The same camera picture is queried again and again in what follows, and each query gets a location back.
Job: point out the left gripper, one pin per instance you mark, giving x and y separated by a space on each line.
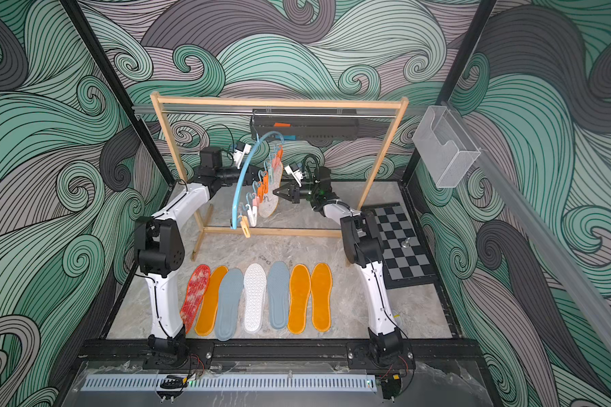
249 176

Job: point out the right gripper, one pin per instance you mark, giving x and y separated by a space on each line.
295 196

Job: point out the beige insole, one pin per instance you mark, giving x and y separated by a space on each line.
270 201

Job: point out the grey blue insole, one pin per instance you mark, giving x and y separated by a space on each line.
278 282
229 295

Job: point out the orange insole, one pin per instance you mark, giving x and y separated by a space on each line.
300 287
208 311
322 283

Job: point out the white insole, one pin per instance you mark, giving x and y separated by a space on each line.
254 290

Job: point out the red patterned insole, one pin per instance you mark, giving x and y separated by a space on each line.
195 292

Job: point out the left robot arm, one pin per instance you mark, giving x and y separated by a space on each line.
159 249

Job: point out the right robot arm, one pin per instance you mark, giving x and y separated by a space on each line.
363 246

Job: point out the white clothes peg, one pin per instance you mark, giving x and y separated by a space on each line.
252 215

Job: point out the black white chessboard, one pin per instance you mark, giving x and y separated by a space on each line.
406 263

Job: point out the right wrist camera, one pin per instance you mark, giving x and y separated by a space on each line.
297 172

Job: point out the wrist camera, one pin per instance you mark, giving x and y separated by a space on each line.
240 150
297 172

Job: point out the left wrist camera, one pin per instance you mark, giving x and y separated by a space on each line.
240 150

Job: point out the black wall tool holder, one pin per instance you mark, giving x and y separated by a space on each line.
310 124

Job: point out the clear acrylic wall box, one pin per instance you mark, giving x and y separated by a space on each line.
445 146

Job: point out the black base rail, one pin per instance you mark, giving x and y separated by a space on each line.
213 355

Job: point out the white slotted cable duct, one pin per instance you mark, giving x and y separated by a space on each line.
236 383

